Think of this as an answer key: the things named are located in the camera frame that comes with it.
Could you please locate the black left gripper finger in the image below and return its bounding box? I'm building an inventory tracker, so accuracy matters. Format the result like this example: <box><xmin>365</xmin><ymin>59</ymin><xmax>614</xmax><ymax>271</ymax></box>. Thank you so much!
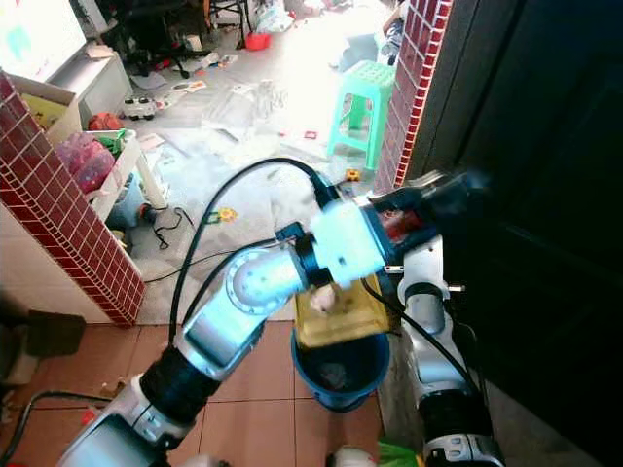
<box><xmin>423</xmin><ymin>170</ymin><xmax>491</xmax><ymax>213</ymax></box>

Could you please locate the olive dustpan with red handle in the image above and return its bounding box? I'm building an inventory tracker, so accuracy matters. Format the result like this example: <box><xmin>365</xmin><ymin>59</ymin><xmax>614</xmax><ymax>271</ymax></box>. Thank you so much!
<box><xmin>292</xmin><ymin>206</ymin><xmax>427</xmax><ymax>351</ymax></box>

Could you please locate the green broom with blue handle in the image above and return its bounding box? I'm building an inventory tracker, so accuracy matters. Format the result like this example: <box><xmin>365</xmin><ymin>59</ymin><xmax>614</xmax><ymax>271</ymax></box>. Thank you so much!
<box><xmin>378</xmin><ymin>440</ymin><xmax>426</xmax><ymax>467</ymax></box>

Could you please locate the green plastic stool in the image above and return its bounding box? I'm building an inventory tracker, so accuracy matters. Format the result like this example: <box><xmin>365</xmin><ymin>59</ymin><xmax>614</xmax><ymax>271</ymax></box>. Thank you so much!
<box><xmin>328</xmin><ymin>59</ymin><xmax>396</xmax><ymax>168</ymax></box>

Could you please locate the dark door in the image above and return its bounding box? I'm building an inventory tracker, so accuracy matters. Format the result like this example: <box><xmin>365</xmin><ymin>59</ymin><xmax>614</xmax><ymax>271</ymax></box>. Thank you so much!
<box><xmin>407</xmin><ymin>0</ymin><xmax>623</xmax><ymax>467</ymax></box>

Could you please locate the cardboard box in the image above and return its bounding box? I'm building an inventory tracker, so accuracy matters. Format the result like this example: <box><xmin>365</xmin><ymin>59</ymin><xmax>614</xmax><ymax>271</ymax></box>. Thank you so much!
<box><xmin>19</xmin><ymin>76</ymin><xmax>81</xmax><ymax>137</ymax></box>

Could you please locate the pink plastic bag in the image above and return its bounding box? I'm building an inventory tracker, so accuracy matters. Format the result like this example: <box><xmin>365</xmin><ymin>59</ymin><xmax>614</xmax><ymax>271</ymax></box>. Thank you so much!
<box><xmin>55</xmin><ymin>132</ymin><xmax>118</xmax><ymax>194</ymax></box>

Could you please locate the blue plastic bucket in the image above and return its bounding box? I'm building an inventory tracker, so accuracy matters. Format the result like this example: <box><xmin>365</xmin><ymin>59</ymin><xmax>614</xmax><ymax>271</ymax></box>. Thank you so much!
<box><xmin>289</xmin><ymin>329</ymin><xmax>392</xmax><ymax>413</ymax></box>

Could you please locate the grey low cabinet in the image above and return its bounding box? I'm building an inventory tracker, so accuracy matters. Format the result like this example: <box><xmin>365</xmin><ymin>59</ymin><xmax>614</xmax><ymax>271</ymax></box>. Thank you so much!
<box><xmin>54</xmin><ymin>51</ymin><xmax>135</xmax><ymax>123</ymax></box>

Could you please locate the light blue jug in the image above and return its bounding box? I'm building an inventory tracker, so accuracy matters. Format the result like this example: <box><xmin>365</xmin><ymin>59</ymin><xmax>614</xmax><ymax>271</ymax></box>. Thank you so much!
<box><xmin>109</xmin><ymin>178</ymin><xmax>152</xmax><ymax>233</ymax></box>

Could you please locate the white shelf rack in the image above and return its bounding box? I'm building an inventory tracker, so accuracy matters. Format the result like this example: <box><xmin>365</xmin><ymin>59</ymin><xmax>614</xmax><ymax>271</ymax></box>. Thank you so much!
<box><xmin>86</xmin><ymin>128</ymin><xmax>168</xmax><ymax>220</ymax></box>

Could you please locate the white toy car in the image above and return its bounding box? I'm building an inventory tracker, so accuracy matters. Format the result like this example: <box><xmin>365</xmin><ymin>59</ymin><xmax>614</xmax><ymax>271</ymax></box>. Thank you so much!
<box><xmin>124</xmin><ymin>97</ymin><xmax>160</xmax><ymax>121</ymax></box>

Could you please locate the silver right robot leg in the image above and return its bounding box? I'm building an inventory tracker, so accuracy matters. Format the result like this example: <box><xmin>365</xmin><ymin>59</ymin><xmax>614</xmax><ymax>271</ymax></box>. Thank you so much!
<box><xmin>325</xmin><ymin>445</ymin><xmax>383</xmax><ymax>467</ymax></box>

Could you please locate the black office chair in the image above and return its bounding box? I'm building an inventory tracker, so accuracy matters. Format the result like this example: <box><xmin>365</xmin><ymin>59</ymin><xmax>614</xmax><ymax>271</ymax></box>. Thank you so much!
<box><xmin>105</xmin><ymin>0</ymin><xmax>210</xmax><ymax>77</ymax></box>

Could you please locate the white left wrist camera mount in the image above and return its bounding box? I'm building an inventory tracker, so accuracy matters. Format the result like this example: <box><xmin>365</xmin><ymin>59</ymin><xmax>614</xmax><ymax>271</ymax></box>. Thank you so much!
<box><xmin>310</xmin><ymin>198</ymin><xmax>392</xmax><ymax>289</ymax></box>

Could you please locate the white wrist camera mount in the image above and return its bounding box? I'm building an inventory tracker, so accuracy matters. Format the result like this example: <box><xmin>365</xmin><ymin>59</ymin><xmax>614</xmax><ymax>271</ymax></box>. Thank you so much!
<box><xmin>399</xmin><ymin>236</ymin><xmax>449</xmax><ymax>293</ymax></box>
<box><xmin>310</xmin><ymin>198</ymin><xmax>392</xmax><ymax>289</ymax></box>

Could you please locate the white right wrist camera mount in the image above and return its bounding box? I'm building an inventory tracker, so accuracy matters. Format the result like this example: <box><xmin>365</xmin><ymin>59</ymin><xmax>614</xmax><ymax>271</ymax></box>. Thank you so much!
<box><xmin>399</xmin><ymin>236</ymin><xmax>449</xmax><ymax>293</ymax></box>

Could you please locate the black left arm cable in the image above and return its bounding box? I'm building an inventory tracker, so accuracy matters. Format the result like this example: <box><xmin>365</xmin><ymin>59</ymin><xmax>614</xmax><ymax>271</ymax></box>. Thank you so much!
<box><xmin>168</xmin><ymin>157</ymin><xmax>344</xmax><ymax>343</ymax></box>

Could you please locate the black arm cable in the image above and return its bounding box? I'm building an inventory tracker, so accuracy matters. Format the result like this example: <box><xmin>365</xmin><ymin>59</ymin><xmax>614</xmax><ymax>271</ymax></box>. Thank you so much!
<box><xmin>360</xmin><ymin>275</ymin><xmax>470</xmax><ymax>392</ymax></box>
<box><xmin>168</xmin><ymin>157</ymin><xmax>344</xmax><ymax>343</ymax></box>

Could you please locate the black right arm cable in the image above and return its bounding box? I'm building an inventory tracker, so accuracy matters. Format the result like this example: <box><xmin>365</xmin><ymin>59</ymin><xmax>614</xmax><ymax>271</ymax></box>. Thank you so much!
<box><xmin>360</xmin><ymin>275</ymin><xmax>470</xmax><ymax>392</ymax></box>

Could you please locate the black floor cable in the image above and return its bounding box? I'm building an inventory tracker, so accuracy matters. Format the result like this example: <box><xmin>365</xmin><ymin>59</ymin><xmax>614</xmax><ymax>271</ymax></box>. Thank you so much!
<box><xmin>141</xmin><ymin>237</ymin><xmax>295</xmax><ymax>286</ymax></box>

